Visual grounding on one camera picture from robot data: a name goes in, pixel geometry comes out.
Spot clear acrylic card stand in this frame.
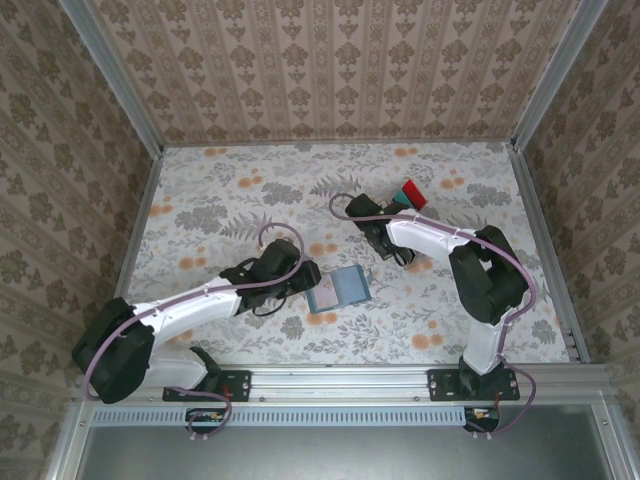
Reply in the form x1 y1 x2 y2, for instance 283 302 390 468
387 178 430 214

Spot white credit card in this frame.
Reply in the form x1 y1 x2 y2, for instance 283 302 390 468
314 274 340 310

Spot blue card holder wallet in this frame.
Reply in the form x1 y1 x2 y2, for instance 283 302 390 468
305 266 374 315

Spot left black connector box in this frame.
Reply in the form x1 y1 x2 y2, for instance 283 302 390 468
185 407 227 435

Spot black connector box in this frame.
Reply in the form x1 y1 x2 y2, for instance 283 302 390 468
463 405 501 434
185 407 227 435

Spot grey metal panel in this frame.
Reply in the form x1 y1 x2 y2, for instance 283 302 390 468
44 399 640 480

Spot right black connector box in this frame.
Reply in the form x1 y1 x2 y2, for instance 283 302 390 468
463 405 501 434

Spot left gripper black cable loop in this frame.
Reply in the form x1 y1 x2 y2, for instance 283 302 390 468
249 294 286 317

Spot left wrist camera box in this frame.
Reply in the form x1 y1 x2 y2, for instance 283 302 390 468
258 238 302 277

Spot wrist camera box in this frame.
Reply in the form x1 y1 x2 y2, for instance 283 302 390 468
258 238 302 277
346 194 384 224

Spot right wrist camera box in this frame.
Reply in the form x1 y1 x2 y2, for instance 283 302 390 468
346 194 384 224

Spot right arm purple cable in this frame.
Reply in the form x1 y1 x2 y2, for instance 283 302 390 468
328 193 540 441

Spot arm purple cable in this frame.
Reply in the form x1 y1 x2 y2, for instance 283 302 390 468
328 193 540 441
82 222 306 444

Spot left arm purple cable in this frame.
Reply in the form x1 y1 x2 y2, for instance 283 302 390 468
82 222 306 444

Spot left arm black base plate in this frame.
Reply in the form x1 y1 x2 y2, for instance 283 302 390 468
162 368 252 404

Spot aluminium back rail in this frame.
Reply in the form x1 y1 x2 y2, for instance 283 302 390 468
162 139 515 149

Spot aluminium front rail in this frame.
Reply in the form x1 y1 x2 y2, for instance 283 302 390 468
74 363 619 405

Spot grey slotted cable duct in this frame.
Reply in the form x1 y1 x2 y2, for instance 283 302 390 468
92 405 469 427

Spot left aluminium side rail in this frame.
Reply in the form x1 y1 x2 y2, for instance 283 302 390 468
114 148 166 304

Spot aluminium side rail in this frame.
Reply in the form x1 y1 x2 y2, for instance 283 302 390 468
509 144 594 364
114 148 166 304

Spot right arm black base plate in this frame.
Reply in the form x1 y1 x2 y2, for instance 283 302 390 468
427 368 521 403

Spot right aluminium side rail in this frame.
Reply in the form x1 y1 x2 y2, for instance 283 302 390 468
509 144 594 364

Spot right aluminium corner post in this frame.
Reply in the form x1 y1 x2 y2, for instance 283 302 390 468
510 0 612 150

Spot aluminium corner post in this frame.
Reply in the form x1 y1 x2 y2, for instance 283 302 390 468
510 0 612 150
58 0 166 154

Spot left aluminium corner post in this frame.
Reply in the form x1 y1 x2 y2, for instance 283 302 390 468
58 0 166 154

